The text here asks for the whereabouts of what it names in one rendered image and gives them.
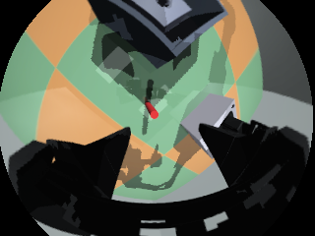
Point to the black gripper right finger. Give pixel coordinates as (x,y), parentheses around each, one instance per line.
(233,152)

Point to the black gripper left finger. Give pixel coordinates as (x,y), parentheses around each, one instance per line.
(99,161)

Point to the red peg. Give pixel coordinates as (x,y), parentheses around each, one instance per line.
(153,112)

